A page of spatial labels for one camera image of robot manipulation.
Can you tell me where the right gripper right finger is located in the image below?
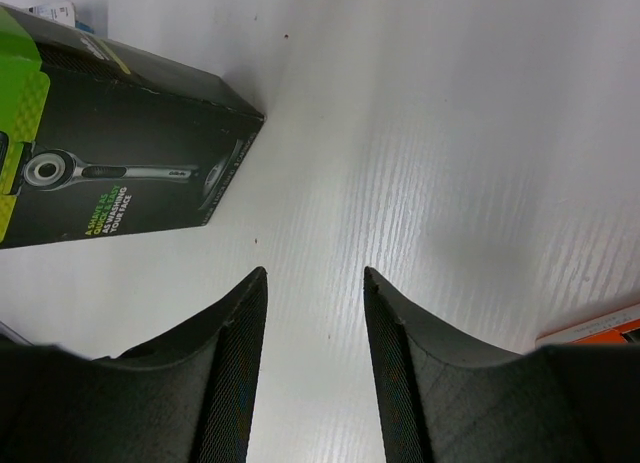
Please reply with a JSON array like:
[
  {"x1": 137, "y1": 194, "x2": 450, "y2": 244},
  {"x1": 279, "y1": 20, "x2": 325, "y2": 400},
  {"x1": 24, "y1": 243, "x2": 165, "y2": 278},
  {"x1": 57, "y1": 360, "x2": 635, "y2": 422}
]
[{"x1": 363, "y1": 267, "x2": 639, "y2": 462}]

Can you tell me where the orange razor box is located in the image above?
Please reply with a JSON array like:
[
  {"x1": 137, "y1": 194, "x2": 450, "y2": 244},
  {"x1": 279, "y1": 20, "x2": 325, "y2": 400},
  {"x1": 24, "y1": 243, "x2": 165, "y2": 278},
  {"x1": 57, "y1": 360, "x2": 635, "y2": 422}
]
[{"x1": 536, "y1": 303, "x2": 639, "y2": 347}]

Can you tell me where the white blister razor pack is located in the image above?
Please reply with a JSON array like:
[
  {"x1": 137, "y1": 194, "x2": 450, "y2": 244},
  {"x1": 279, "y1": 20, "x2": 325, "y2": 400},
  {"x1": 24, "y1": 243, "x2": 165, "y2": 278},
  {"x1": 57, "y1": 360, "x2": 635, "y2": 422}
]
[{"x1": 22, "y1": 0, "x2": 108, "y2": 37}]

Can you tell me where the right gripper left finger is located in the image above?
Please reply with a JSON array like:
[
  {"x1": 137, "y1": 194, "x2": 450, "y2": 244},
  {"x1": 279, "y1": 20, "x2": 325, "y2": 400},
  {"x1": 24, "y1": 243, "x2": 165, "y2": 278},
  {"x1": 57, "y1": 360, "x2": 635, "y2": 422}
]
[{"x1": 1, "y1": 267, "x2": 268, "y2": 462}]

